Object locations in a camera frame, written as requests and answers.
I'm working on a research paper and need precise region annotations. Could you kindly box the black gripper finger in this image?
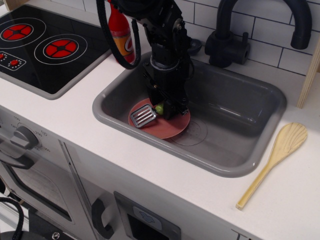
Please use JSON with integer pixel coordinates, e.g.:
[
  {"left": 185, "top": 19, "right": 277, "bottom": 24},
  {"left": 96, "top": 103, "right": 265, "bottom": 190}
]
[
  {"left": 149, "top": 90, "right": 165, "bottom": 106},
  {"left": 163, "top": 99, "right": 179, "bottom": 120}
]

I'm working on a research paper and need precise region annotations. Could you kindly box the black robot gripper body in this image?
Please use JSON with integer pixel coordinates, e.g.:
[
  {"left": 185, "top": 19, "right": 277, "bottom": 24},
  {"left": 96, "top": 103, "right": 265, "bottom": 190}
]
[{"left": 143, "top": 56, "right": 194, "bottom": 116}]

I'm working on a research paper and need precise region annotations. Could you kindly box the green handled grey spatula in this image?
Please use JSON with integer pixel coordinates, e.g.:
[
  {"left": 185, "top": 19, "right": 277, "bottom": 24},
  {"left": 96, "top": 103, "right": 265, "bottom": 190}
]
[{"left": 129, "top": 103, "right": 164, "bottom": 129}]

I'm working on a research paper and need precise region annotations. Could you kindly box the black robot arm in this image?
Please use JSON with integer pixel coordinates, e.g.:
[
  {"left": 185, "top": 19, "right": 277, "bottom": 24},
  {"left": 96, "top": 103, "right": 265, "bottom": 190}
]
[{"left": 111, "top": 0, "right": 194, "bottom": 120}]

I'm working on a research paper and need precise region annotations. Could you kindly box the pink plate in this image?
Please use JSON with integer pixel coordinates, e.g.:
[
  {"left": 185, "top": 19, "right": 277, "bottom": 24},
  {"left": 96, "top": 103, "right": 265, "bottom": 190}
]
[{"left": 128, "top": 98, "right": 191, "bottom": 139}]

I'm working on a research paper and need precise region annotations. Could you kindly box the grey sink basin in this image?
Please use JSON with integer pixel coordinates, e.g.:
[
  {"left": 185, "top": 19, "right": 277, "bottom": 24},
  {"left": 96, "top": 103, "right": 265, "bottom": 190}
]
[{"left": 92, "top": 53, "right": 287, "bottom": 178}]

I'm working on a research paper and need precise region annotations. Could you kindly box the red orange sauce bottle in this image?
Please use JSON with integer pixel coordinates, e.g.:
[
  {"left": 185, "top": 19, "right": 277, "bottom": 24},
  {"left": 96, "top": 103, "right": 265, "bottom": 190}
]
[{"left": 108, "top": 0, "right": 135, "bottom": 64}]

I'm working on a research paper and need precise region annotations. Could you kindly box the black toy faucet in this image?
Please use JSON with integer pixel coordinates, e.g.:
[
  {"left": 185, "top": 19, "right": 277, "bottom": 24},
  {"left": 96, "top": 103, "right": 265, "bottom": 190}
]
[{"left": 204, "top": 0, "right": 313, "bottom": 68}]

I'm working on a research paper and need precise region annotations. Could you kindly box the black toy stovetop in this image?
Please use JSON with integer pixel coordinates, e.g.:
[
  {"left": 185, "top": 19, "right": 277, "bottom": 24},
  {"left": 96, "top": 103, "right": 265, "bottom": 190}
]
[{"left": 0, "top": 4, "right": 111, "bottom": 100}]

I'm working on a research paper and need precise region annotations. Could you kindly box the wooden spoon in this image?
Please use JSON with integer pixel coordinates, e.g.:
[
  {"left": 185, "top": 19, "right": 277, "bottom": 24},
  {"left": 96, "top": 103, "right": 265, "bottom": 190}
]
[{"left": 235, "top": 122, "right": 308, "bottom": 210}]

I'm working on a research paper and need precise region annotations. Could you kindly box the grey oven knob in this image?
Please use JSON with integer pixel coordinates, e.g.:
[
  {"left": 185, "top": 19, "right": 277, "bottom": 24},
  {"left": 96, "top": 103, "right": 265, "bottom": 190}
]
[{"left": 10, "top": 126, "right": 42, "bottom": 150}]

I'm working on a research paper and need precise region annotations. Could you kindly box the wooden shelf side panel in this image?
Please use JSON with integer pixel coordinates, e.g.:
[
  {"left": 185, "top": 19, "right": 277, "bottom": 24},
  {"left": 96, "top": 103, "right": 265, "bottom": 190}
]
[{"left": 296, "top": 39, "right": 320, "bottom": 109}]

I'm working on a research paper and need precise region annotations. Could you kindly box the black braided cable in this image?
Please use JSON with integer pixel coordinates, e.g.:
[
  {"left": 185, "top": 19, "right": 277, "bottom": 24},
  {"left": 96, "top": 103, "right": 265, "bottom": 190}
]
[{"left": 95, "top": 0, "right": 142, "bottom": 71}]

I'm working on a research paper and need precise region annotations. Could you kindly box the blue handled dark ladle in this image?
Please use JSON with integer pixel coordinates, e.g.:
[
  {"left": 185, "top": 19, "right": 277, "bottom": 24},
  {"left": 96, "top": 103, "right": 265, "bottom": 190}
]
[{"left": 187, "top": 38, "right": 202, "bottom": 56}]

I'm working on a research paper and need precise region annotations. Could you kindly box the black cabinet door handle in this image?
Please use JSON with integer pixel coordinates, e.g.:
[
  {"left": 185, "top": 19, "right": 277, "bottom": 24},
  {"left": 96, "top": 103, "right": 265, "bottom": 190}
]
[{"left": 91, "top": 198, "right": 114, "bottom": 240}]

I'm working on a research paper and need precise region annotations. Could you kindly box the grey oven door handle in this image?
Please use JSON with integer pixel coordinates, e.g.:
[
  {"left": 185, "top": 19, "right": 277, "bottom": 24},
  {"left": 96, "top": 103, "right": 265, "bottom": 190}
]
[{"left": 0, "top": 139, "right": 35, "bottom": 170}]

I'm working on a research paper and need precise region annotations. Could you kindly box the black cable lower left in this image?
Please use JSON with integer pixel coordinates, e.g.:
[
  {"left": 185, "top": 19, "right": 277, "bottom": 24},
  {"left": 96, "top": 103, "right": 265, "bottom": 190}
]
[{"left": 0, "top": 197, "right": 25, "bottom": 240}]

